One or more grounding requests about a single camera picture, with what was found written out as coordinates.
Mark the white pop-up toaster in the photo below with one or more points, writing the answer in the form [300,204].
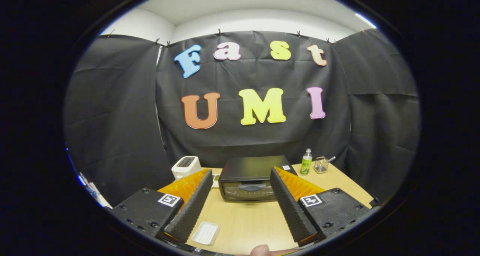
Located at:
[185,166]

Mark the green drink bottle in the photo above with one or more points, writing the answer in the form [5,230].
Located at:
[306,164]

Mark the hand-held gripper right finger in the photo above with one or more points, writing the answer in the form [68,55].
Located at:
[290,207]

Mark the black toaster oven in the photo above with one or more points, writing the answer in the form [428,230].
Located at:
[247,168]

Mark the ceiling light panel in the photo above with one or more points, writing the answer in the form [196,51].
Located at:
[365,20]

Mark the white plastic tray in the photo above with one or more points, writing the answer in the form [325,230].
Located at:
[205,233]

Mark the metal spoon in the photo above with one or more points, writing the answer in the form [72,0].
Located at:
[330,159]

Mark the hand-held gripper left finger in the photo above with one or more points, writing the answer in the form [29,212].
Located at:
[193,207]

